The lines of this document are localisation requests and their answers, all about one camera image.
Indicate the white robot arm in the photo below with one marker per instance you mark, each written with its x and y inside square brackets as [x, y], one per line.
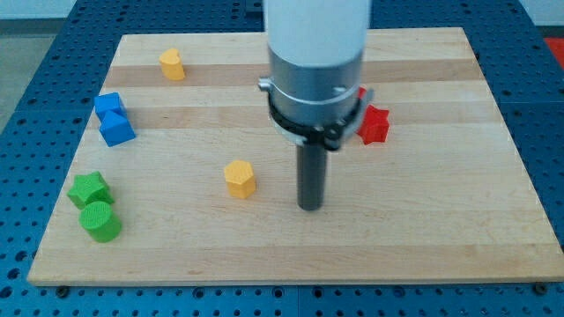
[316, 50]

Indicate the green cylinder block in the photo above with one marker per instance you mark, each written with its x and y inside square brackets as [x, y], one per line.
[100, 222]

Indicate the wooden board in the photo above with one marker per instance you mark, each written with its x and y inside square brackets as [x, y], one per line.
[444, 200]

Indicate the blue cube block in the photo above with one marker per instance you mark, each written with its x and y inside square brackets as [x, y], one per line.
[110, 102]

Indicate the yellow heart block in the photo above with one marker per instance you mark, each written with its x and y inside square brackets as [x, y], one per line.
[171, 64]

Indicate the blue triangular block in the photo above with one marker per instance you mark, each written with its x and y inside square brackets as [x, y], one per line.
[116, 129]

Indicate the red block behind arm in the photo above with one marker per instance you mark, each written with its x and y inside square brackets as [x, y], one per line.
[362, 92]

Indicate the yellow hexagon block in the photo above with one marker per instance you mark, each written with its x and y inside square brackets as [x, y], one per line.
[240, 179]

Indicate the red star block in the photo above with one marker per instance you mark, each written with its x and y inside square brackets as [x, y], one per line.
[375, 125]

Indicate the silver flange with black clamp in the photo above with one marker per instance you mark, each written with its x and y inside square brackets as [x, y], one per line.
[316, 104]

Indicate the green star block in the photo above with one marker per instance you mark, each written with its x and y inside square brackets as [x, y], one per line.
[89, 188]

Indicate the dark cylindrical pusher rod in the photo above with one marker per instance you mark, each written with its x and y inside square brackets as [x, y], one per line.
[311, 170]

